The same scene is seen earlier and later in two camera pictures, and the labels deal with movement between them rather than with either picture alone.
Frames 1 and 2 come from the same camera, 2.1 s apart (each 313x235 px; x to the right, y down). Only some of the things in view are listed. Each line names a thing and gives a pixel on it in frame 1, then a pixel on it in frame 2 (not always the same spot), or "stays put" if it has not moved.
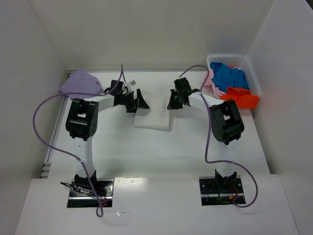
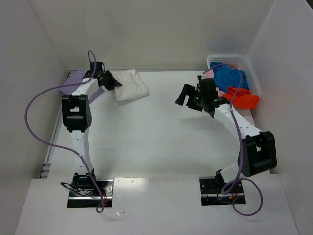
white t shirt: [158, 116] -> [133, 87]
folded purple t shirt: [81, 82] stays put
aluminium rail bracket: [45, 171] stays put
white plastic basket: [242, 61] stays put
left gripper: [133, 101] -> [106, 81]
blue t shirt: [225, 76] stays put
